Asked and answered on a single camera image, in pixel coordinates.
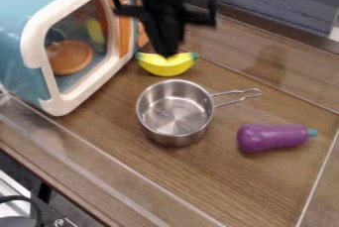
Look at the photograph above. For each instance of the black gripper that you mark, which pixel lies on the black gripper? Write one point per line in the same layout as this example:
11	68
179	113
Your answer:
175	12

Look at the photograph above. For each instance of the silver pot with handle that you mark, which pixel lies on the silver pot with handle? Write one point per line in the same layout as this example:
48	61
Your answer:
175	110

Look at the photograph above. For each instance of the purple toy eggplant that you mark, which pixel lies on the purple toy eggplant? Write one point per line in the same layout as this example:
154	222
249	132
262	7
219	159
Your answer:
258	137

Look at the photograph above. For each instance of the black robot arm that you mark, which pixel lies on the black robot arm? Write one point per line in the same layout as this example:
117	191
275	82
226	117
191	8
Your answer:
165	18

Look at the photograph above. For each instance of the yellow toy banana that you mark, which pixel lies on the yellow toy banana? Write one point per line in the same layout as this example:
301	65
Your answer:
167	66

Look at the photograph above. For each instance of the blue toy microwave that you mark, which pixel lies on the blue toy microwave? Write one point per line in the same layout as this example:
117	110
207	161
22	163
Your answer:
35	23

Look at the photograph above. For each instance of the orange microwave turntable plate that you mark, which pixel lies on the orange microwave turntable plate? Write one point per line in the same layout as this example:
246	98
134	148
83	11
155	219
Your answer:
70	56

